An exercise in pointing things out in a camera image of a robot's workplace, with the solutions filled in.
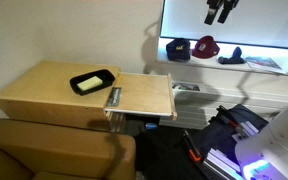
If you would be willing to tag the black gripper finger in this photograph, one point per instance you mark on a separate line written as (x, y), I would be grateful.
(226, 11)
(212, 13)

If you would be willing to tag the pale yellow sponge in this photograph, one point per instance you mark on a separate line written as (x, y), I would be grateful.
(90, 83)

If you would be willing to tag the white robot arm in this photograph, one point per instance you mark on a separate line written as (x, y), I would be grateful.
(280, 143)

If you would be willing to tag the black plastic sponge holder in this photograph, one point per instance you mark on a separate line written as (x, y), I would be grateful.
(108, 77)

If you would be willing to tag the maroon baseball cap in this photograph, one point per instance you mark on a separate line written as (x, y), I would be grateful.
(205, 46)

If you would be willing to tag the bright window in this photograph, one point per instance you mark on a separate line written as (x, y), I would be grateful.
(260, 23)

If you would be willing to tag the dark blue curved object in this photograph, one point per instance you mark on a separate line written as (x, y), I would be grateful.
(234, 58)

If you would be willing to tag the navy baseball cap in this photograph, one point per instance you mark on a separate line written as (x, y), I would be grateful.
(177, 50)

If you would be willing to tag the white window sill shelf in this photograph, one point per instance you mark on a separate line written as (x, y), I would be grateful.
(210, 65)

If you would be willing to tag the glossy magazine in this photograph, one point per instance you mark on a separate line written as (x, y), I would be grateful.
(264, 63)

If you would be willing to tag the white framed photo card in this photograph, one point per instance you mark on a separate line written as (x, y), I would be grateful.
(188, 87)

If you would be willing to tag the white ribbed radiator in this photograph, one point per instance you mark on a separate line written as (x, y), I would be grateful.
(190, 110)

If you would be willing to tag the wooden pull-out shelf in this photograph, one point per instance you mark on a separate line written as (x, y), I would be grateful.
(144, 93)

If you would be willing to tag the black and red tool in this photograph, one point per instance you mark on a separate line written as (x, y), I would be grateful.
(230, 120)

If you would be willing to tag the small blue object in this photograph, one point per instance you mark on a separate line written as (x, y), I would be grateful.
(151, 126)

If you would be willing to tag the black tool bag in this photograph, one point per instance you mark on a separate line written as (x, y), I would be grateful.
(222, 141)

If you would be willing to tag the grey simplehuman leaflet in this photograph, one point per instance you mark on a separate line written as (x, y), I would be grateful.
(114, 97)

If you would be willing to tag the orange and black tool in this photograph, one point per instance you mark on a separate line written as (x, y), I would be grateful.
(192, 146)

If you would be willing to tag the light wooden cabinet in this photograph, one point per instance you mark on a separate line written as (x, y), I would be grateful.
(34, 90)

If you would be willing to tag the brown leather couch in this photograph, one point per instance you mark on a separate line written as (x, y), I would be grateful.
(50, 150)

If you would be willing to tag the aluminium profile rail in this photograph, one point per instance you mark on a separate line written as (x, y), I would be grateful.
(220, 165)

